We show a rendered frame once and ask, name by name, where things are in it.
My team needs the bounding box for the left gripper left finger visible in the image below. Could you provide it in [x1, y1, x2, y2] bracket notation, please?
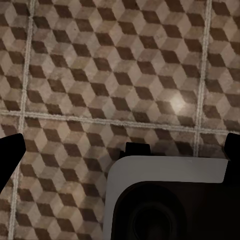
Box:
[0, 133, 26, 193]

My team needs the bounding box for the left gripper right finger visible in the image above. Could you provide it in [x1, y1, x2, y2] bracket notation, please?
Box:
[224, 133, 240, 173]

